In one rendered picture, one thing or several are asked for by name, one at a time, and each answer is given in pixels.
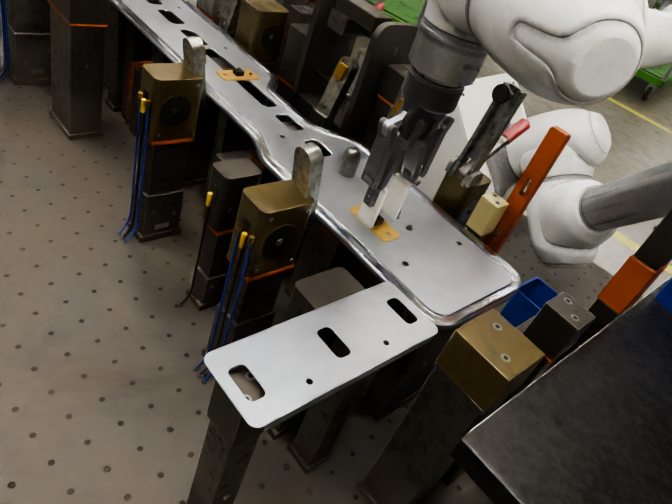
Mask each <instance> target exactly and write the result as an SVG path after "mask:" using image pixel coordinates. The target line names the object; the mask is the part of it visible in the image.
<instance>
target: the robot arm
mask: <svg viewBox="0 0 672 504"><path fill-rule="evenodd" d="M487 54H488V55H489V56H490V57H491V58H492V60H493V61H494V62H495V63H496V64H497V65H498V66H499V67H500V68H501V69H502V70H503V71H505V72H506V73H507V74H508V75H509V76H510V77H511V78H513V79H514V80H515V81H516V82H518V83H519V84H520V85H521V86H523V87H524V88H525V89H527V90H528V91H530V92H531V93H533V94H535V95H537V96H539V97H541V98H544V99H546V100H549V101H552V102H555V103H559V104H564V105H573V106H582V105H590V104H595V103H598V102H601V101H603V100H606V99H608V98H609V97H611V96H613V95H614V94H616V93H617V92H619V91H620V90H621V89H622V88H623V87H624V86H625V85H627V83H628V82H629V81H630V80H631V79H632V78H633V76H634V75H635V74H636V72H637V70H638V69H640V68H651V67H658V66H662V65H666V64H669V63H671V62H672V4H671V5H669V6H668V7H666V8H665V9H663V10H662V11H658V10H654V9H650V8H648V1H647V0H428V1H427V6H426V10H425V13H424V16H423V18H422V19H421V22H420V26H419V29H418V31H417V34H416V37H415V39H414V42H413V44H412V47H411V50H410V52H409V61H410V63H411V64H412V65H411V66H410V67H409V70H408V72H407V75H406V78H405V80H404V83H403V85H402V88H401V91H402V94H403V98H404V102H403V104H402V106H401V107H400V108H399V110H398V111H397V113H396V116H395V117H393V118H391V119H389V120H388V119H387V118H385V117H382V118H381V119H380V120H379V122H378V132H377V136H376V138H375V141H374V144H373V146H372V149H371V152H370V154H369V157H368V160H367V162H366V165H365V168H364V170H363V173H362V176H361V179H362V180H363V181H364V182H365V183H366V184H367V185H369V187H368V189H367V192H366V194H365V197H364V199H363V203H362V205H361V208H360V210H359V213H358V215H357V217H358V218H359V219H360V220H361V221H362V222H363V223H364V224H365V225H366V226H367V227H368V228H369V229H370V228H373V226H374V223H375V221H376V219H377V216H378V214H379V212H380V211H381V212H382V213H383V214H384V215H385V216H387V217H388V218H389V219H390V220H391V221H392V222H393V221H395V220H396V218H397V216H398V214H399V212H400V210H401V207H402V205H403V203H404V201H405V199H406V197H407V194H408V192H409V190H410V188H411V186H412V183H413V184H414V185H415V186H418V185H419V184H420V183H421V181H420V180H419V179H418V177H419V176H420V177H421V178H423V177H425V175H426V174H427V172H428V170H429V168H430V166H431V164H432V162H433V160H434V158H435V155H436V153H437V151H438V149H439V147H440V145H441V143H442V141H443V139H444V137H445V135H446V133H447V132H448V130H449V129H450V127H451V126H452V124H453V123H454V121H455V119H454V118H452V117H451V116H449V115H448V114H450V113H452V112H453V111H454V110H455V109H456V107H457V104H458V102H459V100H460V98H461V96H462V94H463V92H464V89H465V87H464V86H469V85H472V84H473V83H474V81H475V79H476V77H477V75H478V73H479V71H480V69H481V67H482V65H483V63H484V61H485V59H486V56H487ZM526 119H527V120H528V121H529V122H530V128H529V129H528V130H527V131H525V132H524V133H523V134H522V135H520V136H519V137H518V138H517V139H515V140H514V141H513V142H512V143H510V144H509V145H506V146H505V147H504V148H502V149H501V150H500V151H499V152H497V153H496V154H495V155H494V156H492V157H491V158H490V159H488V160H487V161H486V164H487V167H488V170H489V173H490V176H491V179H492V182H493V186H494V191H495V193H496V194H497V195H498V196H500V197H503V196H504V195H505V194H506V192H507V190H508V189H509V188H511V187H512V186H513V185H514V184H515V183H517V182H518V180H519V179H520V177H521V175H522V174H523V172H524V170H525V169H526V167H527V165H528V164H529V162H530V160H531V159H532V157H533V155H534V154H535V152H536V150H537V149H538V147H539V145H540V144H541V142H542V140H543V138H544V137H545V135H546V133H547V132H548V130H549V128H550V127H552V126H558V127H560V128H561V129H563V130H564V131H566V132H568V133H569V134H570V135H571V138H570V140H569V141H568V143H567V144H566V146H565V147H564V149H563V151H562V152H561V154H560V155H559V157H558V159H557V160H556V162H555V163H554V165H553V167H552V168H551V170H550V171H549V173H548V175H547V176H546V178H545V179H544V181H543V182H542V184H541V186H540V187H539V189H538V190H537V192H536V194H535V195H534V197H533V198H532V200H531V202H530V203H529V205H528V206H527V216H528V226H529V233H530V239H531V243H532V246H533V248H534V251H535V253H536V255H537V257H538V258H539V260H540V261H541V262H542V263H544V264H545V265H546V266H547V267H548V268H584V267H586V266H587V265H588V264H589V263H591V262H592V261H593V260H594V259H595V257H596V256H597V254H598V252H599V246H600V245H601V244H602V243H604V242H605V241H607V240H608V239H609V238H611V237H612V236H613V234H614V233H615V231H616V229H617V228H618V227H623V226H627V225H632V224H636V223H641V222H645V221H649V220H654V219H658V218H663V217H665V216H666V215H667V213H668V212H669V211H670V210H671V209H672V161H670V162H667V163H664V164H661V165H658V166H655V167H652V168H649V169H646V170H643V171H641V172H638V173H635V174H632V175H629V176H626V177H623V178H620V179H617V180H614V181H611V182H608V183H606V184H601V183H600V182H597V181H594V180H592V176H593V172H594V169H595V166H597V165H600V164H601V163H602V162H603V161H604V160H605V158H606V157H607V155H608V153H609V149H610V146H611V135H610V131H609V128H608V125H607V123H606V121H605V119H604V118H603V117H602V115H600V114H598V113H595V112H592V111H587V110H583V109H561V110H555V111H551V112H546V113H543V114H539V115H536V116H532V117H529V118H526ZM438 128H439V129H438ZM402 137H403V138H404V139H403V138H402ZM406 140H407V141H406ZM405 153H406V154H405ZM404 155H405V158H404V162H403V166H402V169H401V174H402V175H401V174H399V173H397V174H395V177H394V179H393V181H392V184H391V186H390V188H389V190H388V189H387V188H386V186H387V184H388V182H389V181H390V179H391V177H392V175H393V174H394V172H395V170H396V169H397V167H398V165H399V163H400V162H401V160H402V158H403V157H404ZM421 166H423V167H421Z"/></svg>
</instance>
